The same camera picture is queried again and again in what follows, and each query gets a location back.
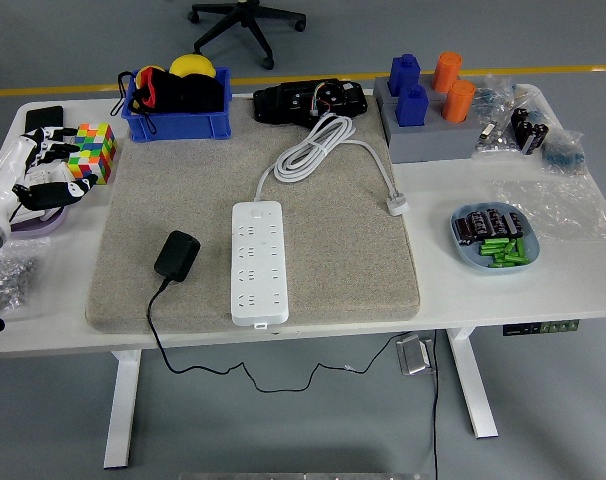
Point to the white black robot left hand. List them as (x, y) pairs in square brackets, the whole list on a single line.
[(3, 170)]

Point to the black plug adapter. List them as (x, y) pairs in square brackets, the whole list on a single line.
[(178, 255)]

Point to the white power strip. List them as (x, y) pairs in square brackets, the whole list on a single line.
[(258, 260)]

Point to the black phone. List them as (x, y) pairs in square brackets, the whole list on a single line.
[(45, 117)]

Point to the purple tray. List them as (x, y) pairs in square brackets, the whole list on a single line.
[(38, 229)]

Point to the colourful puzzle cube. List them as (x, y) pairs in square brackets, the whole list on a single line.
[(95, 150)]

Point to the clear bag of screws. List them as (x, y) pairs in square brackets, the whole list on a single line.
[(18, 270)]

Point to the blue plastic bin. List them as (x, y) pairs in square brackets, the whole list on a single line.
[(183, 127)]

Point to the yellow ball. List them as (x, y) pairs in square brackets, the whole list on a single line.
[(190, 65)]

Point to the white table leg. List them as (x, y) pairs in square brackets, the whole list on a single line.
[(123, 410), (470, 380)]

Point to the black office chair base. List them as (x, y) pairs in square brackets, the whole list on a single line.
[(243, 25)]

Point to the black electronic device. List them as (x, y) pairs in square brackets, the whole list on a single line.
[(283, 102)]

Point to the grey-brown mat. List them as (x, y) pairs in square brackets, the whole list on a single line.
[(343, 260)]

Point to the blue plastic block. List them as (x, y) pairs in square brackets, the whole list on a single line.
[(412, 107), (404, 75)]

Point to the grey block holder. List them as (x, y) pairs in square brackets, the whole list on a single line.
[(433, 142)]

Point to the silver metal pedal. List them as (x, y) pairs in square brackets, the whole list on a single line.
[(415, 356)]

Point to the orange cylinder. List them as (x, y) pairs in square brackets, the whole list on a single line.
[(458, 102), (447, 72)]

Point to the light blue plate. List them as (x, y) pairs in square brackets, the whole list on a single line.
[(463, 255)]

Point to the clear bag of metal parts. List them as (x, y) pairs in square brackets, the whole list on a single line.
[(498, 142)]

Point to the green batteries pile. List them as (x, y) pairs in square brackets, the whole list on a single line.
[(503, 252)]

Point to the black capacitors bundle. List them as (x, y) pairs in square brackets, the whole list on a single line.
[(528, 132)]

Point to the empty clear plastic bag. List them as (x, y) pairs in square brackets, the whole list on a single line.
[(558, 210)]

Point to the black table control panel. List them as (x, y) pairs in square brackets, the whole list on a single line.
[(540, 328)]

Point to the bag of blue parts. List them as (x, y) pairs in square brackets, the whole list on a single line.
[(565, 155)]

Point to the white wall socket panel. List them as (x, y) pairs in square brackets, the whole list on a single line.
[(48, 175)]

